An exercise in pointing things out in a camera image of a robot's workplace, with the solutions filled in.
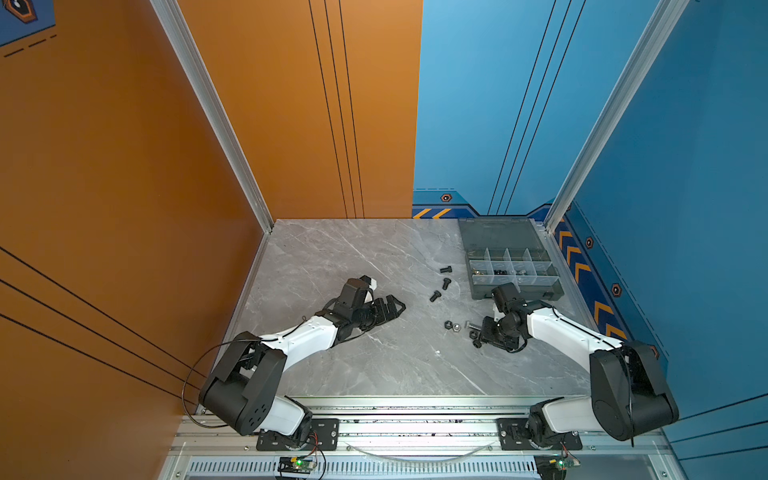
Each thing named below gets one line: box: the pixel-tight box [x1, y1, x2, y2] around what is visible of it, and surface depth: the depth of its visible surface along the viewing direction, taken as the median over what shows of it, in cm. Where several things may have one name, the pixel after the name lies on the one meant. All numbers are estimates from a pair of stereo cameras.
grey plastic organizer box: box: [458, 217, 565, 301], surface depth 107 cm
